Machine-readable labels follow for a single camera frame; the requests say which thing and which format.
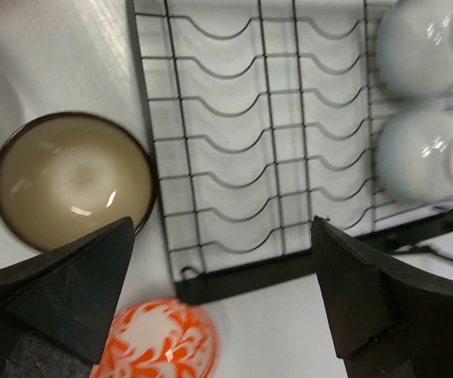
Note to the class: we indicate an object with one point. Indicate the brown beige bowl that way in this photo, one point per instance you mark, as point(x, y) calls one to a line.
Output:
point(64, 175)

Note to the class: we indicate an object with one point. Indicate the orange white patterned bowl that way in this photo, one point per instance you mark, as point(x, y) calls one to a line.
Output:
point(160, 338)

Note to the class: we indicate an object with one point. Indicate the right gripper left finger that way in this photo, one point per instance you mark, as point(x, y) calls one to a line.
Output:
point(56, 308)

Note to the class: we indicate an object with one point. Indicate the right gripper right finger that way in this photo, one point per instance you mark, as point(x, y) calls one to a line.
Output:
point(387, 318)

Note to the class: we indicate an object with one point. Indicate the black wire dish rack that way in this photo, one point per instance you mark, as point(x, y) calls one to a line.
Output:
point(264, 115)

